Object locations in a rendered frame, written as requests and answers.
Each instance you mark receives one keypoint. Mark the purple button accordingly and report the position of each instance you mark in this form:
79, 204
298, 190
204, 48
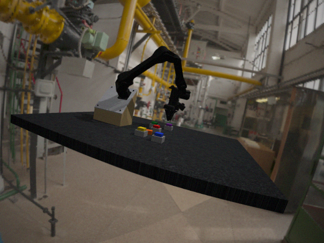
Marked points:
168, 127

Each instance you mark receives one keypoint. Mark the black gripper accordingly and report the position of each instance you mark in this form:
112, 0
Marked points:
170, 108

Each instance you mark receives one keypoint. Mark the yellow button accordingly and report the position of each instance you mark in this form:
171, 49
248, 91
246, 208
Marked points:
141, 132

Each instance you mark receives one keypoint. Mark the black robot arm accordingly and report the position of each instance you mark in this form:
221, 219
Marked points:
161, 55

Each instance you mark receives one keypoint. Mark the red button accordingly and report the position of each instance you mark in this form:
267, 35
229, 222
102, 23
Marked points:
156, 128

